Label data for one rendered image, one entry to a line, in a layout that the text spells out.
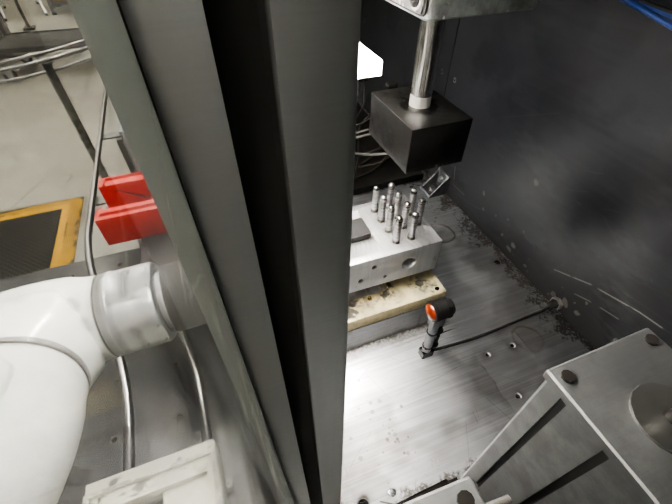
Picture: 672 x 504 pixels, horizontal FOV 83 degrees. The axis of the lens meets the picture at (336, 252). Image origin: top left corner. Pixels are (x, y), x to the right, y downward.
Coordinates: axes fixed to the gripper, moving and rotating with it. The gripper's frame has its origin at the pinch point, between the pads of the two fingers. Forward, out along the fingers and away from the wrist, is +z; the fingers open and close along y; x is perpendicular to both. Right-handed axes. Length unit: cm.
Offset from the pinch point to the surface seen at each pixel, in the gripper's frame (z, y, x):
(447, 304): 8.5, -1.4, -10.9
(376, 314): 2.1, -5.9, -6.5
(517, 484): 3.4, 0.2, -28.0
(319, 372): -9.7, 18.5, -23.0
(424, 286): 9.8, -5.9, -4.8
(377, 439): -2.7, -12.4, -18.0
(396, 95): 7.0, 16.8, 2.6
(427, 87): 8.0, 18.8, -1.0
